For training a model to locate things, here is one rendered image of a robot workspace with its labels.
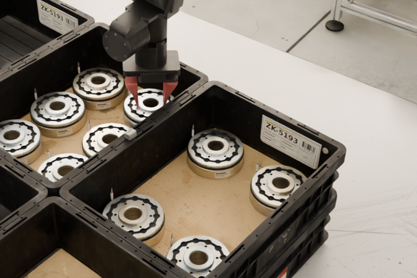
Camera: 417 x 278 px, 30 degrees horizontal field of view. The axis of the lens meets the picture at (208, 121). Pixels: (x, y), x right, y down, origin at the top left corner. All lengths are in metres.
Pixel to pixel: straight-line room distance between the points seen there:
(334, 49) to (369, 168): 1.64
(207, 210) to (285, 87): 0.57
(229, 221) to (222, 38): 0.76
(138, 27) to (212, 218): 0.34
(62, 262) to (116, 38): 0.37
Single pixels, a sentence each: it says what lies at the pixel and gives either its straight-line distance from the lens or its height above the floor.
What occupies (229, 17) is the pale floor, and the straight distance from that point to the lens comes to 3.39.
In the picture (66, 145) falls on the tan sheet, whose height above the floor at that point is 0.83.
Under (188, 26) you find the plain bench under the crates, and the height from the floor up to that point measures 0.70.
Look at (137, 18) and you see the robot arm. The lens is 1.30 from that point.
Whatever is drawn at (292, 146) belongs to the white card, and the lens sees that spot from 1.40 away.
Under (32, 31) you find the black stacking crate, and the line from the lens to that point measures 1.79.
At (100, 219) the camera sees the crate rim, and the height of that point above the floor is 0.93.
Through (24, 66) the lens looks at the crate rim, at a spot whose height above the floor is 0.93.
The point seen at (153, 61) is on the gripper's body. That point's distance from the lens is 1.38.
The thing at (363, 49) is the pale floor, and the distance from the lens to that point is 3.28.
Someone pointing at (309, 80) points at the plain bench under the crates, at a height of 0.70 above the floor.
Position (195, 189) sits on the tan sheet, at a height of 0.83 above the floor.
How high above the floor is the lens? 1.80
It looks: 40 degrees down
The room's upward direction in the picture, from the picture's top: 3 degrees clockwise
